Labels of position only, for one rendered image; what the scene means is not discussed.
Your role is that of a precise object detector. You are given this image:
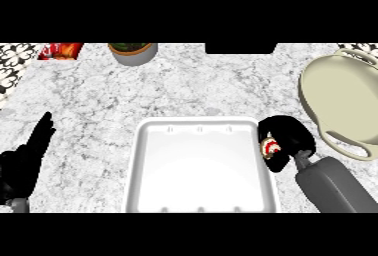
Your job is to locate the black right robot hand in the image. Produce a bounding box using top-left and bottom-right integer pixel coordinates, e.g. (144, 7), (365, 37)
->
(256, 115), (315, 174)

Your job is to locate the grey plant pot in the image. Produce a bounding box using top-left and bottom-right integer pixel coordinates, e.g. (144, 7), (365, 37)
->
(107, 43), (159, 67)

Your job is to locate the white rectangular tray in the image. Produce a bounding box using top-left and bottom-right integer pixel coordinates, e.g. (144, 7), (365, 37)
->
(123, 116), (281, 214)

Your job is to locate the red printed box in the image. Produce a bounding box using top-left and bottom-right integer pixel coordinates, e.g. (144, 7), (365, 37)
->
(36, 43), (83, 61)

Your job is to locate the black appliance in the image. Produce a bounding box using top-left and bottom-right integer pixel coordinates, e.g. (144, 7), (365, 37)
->
(203, 43), (277, 55)

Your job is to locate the cream pot with handles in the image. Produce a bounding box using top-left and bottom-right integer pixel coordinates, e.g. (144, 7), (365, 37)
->
(296, 48), (378, 162)

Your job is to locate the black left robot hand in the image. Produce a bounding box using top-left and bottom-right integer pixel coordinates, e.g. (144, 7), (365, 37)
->
(0, 111), (57, 206)

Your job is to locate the red and white cupcake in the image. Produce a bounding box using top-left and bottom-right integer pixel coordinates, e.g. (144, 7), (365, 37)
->
(259, 137), (283, 158)

